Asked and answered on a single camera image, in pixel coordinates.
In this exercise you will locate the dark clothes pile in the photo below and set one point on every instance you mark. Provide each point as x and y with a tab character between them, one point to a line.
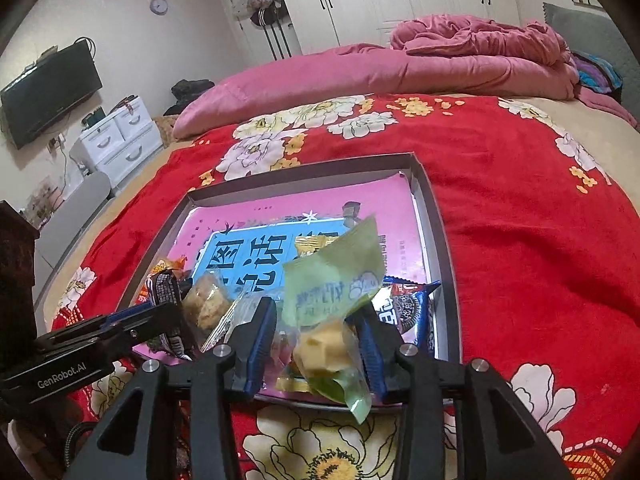
185	92

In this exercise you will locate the orange cracker packet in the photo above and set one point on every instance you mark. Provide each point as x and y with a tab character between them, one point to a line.
165	282

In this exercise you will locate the colourful folded clothes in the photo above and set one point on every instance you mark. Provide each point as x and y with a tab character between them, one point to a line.
597	73

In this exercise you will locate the dark blue cookie packet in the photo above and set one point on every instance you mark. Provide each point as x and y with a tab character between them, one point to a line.
408	306

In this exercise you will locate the clear plastic candy packet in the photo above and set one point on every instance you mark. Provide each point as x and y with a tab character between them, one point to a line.
241	312

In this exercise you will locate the red floral blanket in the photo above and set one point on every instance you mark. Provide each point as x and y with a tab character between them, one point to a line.
540	204

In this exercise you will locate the round wall clock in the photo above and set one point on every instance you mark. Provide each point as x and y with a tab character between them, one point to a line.
159	7

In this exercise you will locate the grey cardboard box tray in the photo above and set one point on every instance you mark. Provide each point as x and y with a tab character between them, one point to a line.
446	312

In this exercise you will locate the grey padded headboard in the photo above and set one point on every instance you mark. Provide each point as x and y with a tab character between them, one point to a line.
598	35

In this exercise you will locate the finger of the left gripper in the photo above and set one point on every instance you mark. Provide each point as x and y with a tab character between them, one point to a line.
150	322
98	326

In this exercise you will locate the pink quilt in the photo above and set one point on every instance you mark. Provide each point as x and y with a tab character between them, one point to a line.
437	53

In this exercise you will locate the black wall television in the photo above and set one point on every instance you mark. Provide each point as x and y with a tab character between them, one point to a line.
47	91

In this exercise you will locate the black snack packet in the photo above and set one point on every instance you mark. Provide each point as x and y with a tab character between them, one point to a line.
171	339

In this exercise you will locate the clear packet brown pastry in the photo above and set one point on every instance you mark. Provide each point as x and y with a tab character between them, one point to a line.
205	304

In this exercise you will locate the green pastry packet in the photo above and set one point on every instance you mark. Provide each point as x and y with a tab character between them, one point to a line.
320	292

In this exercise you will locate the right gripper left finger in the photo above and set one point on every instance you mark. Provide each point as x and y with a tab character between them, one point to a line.
136	437

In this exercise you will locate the yellow snack packet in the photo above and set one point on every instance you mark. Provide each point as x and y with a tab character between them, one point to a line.
307	245

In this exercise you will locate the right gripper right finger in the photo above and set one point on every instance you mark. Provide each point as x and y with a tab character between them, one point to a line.
496	436

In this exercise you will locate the white drawer cabinet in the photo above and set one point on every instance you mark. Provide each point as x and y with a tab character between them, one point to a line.
119	144

